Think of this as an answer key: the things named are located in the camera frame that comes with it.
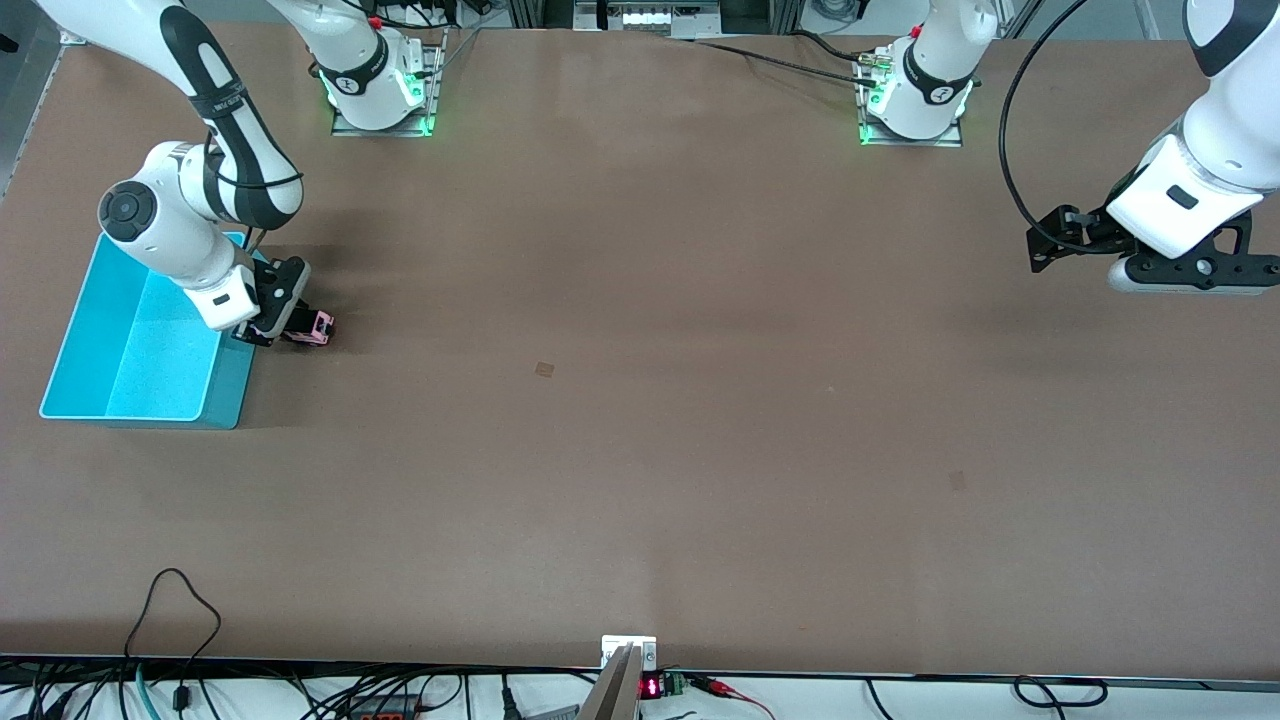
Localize teal plastic bin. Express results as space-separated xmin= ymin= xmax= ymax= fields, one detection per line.
xmin=38 ymin=231 xmax=273 ymax=431

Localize pink toy jeep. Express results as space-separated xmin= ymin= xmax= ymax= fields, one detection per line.
xmin=283 ymin=309 xmax=337 ymax=347

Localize black coiled cable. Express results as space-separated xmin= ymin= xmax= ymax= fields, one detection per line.
xmin=1013 ymin=676 xmax=1110 ymax=710

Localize thin black looped cable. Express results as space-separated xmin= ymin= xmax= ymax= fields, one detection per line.
xmin=125 ymin=567 xmax=224 ymax=713

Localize small metal mounting bracket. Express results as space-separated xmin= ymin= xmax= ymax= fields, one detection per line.
xmin=600 ymin=634 xmax=659 ymax=672

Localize aluminium bar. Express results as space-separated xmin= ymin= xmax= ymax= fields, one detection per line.
xmin=576 ymin=644 xmax=643 ymax=720

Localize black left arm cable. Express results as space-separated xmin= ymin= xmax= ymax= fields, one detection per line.
xmin=998 ymin=0 xmax=1091 ymax=256

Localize aluminium frame with lights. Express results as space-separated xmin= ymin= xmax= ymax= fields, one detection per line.
xmin=570 ymin=0 xmax=723 ymax=41

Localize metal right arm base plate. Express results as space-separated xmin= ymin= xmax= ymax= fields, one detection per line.
xmin=330 ymin=28 xmax=448 ymax=139

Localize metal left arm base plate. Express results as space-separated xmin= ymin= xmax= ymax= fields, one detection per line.
xmin=856 ymin=45 xmax=967 ymax=149

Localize black table cable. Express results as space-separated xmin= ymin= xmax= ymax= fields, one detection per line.
xmin=668 ymin=28 xmax=886 ymax=89

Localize red clip lead wire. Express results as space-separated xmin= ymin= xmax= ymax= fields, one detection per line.
xmin=688 ymin=674 xmax=779 ymax=720

